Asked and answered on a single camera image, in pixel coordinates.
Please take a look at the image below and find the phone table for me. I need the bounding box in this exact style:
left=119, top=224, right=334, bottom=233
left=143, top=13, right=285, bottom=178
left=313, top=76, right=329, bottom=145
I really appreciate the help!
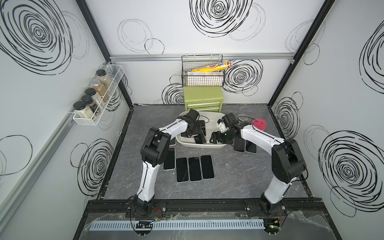
left=163, top=147, right=176, bottom=171

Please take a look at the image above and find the black phone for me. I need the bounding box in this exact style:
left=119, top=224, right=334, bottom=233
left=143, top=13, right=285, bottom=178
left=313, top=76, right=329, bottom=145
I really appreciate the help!
left=233, top=137, right=245, bottom=153

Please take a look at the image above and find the white plastic storage box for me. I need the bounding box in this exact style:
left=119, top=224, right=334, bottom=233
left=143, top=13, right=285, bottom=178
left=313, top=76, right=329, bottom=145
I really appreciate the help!
left=176, top=111, right=226, bottom=149

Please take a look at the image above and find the yellow snack package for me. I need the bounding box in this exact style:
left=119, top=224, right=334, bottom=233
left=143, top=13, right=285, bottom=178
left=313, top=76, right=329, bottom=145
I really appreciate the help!
left=191, top=62, right=231, bottom=73

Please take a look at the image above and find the clear wall spice rack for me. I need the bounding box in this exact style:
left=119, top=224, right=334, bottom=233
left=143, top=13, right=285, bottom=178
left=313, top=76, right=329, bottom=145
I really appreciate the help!
left=73, top=64, right=125, bottom=129

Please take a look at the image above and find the glass jar with powder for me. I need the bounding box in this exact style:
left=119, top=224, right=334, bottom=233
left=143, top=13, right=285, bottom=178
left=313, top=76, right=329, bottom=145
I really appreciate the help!
left=237, top=114, right=248, bottom=121

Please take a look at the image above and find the green metal tool chest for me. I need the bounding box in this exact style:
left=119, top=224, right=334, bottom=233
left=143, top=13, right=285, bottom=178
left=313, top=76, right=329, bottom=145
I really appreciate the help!
left=183, top=87, right=224, bottom=113

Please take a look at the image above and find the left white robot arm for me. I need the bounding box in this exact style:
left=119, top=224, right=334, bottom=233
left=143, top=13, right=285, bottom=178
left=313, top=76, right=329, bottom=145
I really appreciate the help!
left=133, top=109, right=205, bottom=215

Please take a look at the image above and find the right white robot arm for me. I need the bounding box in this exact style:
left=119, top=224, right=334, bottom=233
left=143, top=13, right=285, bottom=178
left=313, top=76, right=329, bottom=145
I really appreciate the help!
left=210, top=113, right=307, bottom=215

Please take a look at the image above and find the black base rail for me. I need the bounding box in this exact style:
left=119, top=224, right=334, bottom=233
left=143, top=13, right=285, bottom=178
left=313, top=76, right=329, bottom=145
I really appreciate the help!
left=83, top=198, right=326, bottom=218

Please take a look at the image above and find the black wire basket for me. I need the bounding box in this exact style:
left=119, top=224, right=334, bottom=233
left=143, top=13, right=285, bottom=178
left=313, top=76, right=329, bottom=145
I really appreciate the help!
left=182, top=54, right=225, bottom=87

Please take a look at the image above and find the spice jar silver lid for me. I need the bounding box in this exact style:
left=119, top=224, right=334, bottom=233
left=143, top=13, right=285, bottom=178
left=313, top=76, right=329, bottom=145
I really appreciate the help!
left=90, top=79, right=109, bottom=102

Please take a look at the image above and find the pink smiley sponge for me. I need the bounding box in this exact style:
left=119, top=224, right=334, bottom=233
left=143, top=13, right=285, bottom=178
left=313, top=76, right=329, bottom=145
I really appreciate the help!
left=252, top=119, right=267, bottom=131

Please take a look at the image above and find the aluminium wall rail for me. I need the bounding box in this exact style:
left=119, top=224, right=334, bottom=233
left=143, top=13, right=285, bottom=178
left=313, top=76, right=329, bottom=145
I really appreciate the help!
left=110, top=53, right=295, bottom=62

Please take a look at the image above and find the spice jar black lid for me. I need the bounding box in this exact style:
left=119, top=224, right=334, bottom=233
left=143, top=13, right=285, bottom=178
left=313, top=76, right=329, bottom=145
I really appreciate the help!
left=96, top=69, right=113, bottom=93
left=73, top=101, right=94, bottom=119
left=81, top=95, right=101, bottom=116
left=85, top=88, right=105, bottom=109

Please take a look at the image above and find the white slotted cable duct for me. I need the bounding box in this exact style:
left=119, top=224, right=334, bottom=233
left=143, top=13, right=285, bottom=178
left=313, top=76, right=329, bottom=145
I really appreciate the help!
left=89, top=219, right=265, bottom=231

